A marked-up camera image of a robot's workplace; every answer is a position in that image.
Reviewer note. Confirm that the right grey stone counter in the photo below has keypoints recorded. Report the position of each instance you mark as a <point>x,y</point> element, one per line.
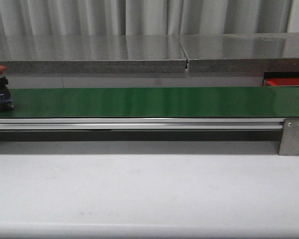
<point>251,53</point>

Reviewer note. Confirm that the green conveyor belt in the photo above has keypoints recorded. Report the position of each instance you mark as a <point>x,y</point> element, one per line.
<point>192,102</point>

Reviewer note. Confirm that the grey stone counter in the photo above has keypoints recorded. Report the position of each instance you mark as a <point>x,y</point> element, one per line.
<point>82,54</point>
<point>251,53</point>

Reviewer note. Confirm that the red plastic bin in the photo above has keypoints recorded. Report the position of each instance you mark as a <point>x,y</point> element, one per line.
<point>281,82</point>

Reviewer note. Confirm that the grey pleated curtain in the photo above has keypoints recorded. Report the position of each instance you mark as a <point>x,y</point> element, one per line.
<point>142,17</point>

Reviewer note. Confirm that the steel conveyor support bracket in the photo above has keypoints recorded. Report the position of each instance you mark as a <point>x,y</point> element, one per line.
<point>289,145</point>

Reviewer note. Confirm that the aluminium conveyor side rail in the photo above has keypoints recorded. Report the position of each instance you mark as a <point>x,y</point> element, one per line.
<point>139,123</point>

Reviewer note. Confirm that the left grey stone counter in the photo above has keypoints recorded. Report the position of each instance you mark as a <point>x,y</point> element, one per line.
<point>82,54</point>

